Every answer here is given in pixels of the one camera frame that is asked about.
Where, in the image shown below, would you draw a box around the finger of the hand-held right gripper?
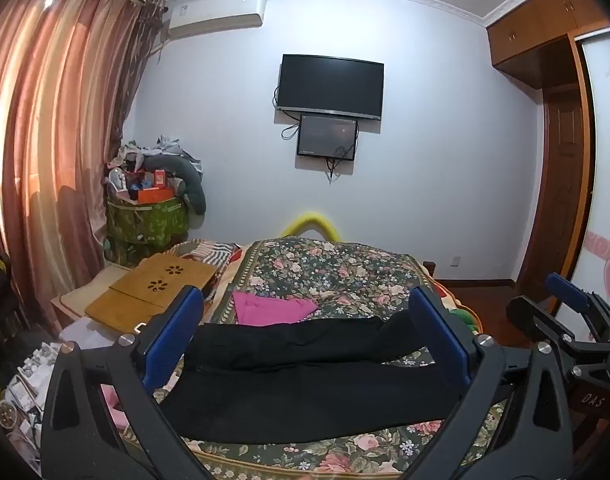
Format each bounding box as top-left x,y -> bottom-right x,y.
544,272 -> 610,346
506,295 -> 610,378

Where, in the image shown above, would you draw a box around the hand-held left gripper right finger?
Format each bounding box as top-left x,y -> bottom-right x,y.
399,286 -> 574,480

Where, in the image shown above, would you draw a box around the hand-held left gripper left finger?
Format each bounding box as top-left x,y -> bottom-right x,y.
41,285 -> 217,480

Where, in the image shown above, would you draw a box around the black pants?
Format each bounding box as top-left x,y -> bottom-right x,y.
160,312 -> 466,445

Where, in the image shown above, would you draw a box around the orange green cloth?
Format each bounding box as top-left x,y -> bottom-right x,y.
432,280 -> 482,333

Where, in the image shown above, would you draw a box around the wooden lap desk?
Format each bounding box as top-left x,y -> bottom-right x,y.
85,252 -> 221,333

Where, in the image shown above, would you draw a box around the pink plastic item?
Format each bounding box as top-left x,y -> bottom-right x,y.
99,384 -> 133,428

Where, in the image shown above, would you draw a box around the beige side table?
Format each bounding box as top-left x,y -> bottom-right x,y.
50,264 -> 116,322

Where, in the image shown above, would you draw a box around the brown wooden door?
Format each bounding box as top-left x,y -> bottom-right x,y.
515,85 -> 594,307

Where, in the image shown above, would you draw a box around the pink cloth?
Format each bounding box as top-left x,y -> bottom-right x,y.
233,291 -> 319,326

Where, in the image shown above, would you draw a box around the floral blanket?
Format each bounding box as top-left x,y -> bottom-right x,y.
115,237 -> 517,480

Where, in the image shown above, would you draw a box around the green storage bag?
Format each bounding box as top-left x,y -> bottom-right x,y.
106,195 -> 190,267

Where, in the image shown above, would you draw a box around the white wardrobe door pink hearts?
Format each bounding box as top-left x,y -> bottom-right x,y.
570,30 -> 610,313

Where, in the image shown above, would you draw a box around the pile of white clutter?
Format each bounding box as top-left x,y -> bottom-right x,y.
0,320 -> 88,448

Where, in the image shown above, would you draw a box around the orange box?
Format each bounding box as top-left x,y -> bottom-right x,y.
134,187 -> 177,205

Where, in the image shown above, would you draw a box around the grey long pillow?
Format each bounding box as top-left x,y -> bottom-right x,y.
171,154 -> 207,217

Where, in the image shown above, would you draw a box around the yellow foam tube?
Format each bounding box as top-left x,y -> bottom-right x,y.
280,211 -> 342,241

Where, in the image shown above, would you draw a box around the pile of grey clothes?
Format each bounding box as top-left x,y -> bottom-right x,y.
116,135 -> 188,172

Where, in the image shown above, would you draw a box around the small black monitor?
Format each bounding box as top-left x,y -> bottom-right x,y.
296,114 -> 360,161

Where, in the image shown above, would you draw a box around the pink striped curtain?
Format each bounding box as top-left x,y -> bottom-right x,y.
0,0 -> 166,331

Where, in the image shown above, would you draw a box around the wooden overhead cabinet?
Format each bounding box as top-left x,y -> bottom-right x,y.
485,0 -> 610,92

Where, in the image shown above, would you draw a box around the white air conditioner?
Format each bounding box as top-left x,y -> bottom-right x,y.
166,0 -> 267,40

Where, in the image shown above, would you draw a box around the black television cable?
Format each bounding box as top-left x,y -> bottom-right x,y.
272,86 -> 301,142

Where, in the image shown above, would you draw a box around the black wall television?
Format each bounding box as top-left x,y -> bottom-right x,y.
276,53 -> 385,122

